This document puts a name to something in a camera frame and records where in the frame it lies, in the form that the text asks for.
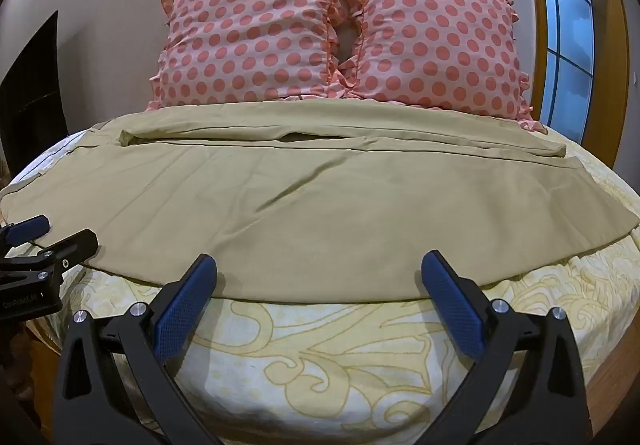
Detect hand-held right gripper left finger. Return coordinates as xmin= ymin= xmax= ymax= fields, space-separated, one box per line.
xmin=52 ymin=254 xmax=218 ymax=445

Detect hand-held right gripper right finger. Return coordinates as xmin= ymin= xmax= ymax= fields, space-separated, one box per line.
xmin=421 ymin=250 xmax=596 ymax=445

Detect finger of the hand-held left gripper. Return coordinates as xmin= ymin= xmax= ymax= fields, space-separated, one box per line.
xmin=20 ymin=229 xmax=99 ymax=276
xmin=0 ymin=214 xmax=52 ymax=246

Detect khaki pants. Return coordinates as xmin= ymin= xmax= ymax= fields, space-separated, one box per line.
xmin=0 ymin=102 xmax=640 ymax=303

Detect yellow floral bed sheet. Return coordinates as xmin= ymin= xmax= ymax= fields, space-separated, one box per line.
xmin=0 ymin=125 xmax=640 ymax=445

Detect dark wooden cabinet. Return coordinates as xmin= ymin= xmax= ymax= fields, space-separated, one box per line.
xmin=0 ymin=11 xmax=68 ymax=186

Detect pink polka dot pillow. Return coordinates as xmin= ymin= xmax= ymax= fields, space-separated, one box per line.
xmin=335 ymin=0 xmax=546 ymax=133
xmin=145 ymin=0 xmax=351 ymax=113

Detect window with blue glass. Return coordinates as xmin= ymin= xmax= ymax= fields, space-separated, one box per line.
xmin=527 ymin=0 xmax=598 ymax=143

